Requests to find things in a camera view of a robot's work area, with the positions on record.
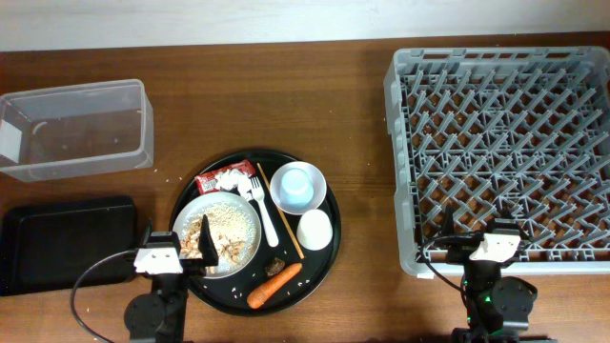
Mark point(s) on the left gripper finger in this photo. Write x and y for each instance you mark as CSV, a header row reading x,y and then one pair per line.
x,y
147,233
206,244

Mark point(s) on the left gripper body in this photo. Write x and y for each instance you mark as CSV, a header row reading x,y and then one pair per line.
x,y
191,268

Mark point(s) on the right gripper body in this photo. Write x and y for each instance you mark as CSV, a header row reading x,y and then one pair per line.
x,y
459,253

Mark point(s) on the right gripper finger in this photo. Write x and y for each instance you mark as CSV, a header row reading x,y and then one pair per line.
x,y
506,216
447,224

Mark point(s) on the rice and food scraps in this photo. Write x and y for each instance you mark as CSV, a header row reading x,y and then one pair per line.
x,y
228,228

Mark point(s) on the white plate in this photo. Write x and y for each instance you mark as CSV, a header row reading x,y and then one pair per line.
x,y
224,269

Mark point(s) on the red snack wrapper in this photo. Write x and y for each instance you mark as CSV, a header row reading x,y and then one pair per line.
x,y
206,182

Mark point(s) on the white tissue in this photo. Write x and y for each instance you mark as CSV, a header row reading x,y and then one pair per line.
x,y
235,180

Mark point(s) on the brown food chunk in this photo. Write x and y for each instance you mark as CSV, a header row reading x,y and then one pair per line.
x,y
274,267

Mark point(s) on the orange carrot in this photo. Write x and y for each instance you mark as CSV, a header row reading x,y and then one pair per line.
x,y
266,290

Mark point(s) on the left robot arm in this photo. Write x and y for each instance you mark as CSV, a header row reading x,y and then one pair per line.
x,y
160,314

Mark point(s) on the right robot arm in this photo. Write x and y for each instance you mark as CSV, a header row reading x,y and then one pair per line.
x,y
497,306

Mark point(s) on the grey dishwasher rack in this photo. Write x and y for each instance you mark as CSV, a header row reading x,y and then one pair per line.
x,y
484,129

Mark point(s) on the round black serving tray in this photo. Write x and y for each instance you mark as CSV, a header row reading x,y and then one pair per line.
x,y
229,294

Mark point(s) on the white plastic fork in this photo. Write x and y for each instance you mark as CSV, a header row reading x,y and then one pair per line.
x,y
268,226

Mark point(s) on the wooden chopstick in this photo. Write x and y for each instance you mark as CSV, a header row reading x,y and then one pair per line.
x,y
282,215

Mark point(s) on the light blue cup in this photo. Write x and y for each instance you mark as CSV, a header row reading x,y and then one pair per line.
x,y
296,188

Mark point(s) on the black rectangular tray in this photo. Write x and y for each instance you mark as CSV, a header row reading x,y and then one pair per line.
x,y
47,247

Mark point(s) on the small white bowl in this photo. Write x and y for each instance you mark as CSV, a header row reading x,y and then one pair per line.
x,y
317,178

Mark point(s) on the white cup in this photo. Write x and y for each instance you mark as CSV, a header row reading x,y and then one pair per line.
x,y
314,230

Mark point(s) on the clear plastic bin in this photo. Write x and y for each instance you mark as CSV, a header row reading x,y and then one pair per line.
x,y
76,130

